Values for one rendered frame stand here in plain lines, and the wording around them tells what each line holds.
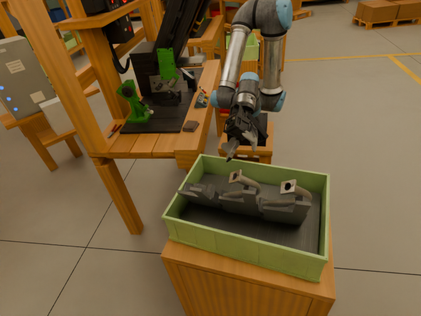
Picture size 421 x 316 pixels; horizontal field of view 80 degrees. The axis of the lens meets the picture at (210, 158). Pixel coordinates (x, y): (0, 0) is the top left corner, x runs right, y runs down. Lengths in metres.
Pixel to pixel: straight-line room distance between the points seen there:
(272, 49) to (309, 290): 0.99
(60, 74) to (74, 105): 0.16
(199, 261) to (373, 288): 1.29
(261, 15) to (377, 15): 6.32
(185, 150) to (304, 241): 0.78
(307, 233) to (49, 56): 1.39
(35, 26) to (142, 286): 1.64
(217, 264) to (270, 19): 1.02
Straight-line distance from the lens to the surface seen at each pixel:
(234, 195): 1.03
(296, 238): 1.10
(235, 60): 1.16
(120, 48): 2.23
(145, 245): 2.19
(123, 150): 1.61
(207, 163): 1.31
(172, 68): 1.91
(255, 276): 1.07
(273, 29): 1.21
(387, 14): 7.56
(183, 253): 1.14
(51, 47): 1.46
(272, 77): 1.31
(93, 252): 2.34
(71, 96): 1.52
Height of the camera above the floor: 1.76
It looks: 39 degrees down
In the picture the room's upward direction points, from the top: 7 degrees counter-clockwise
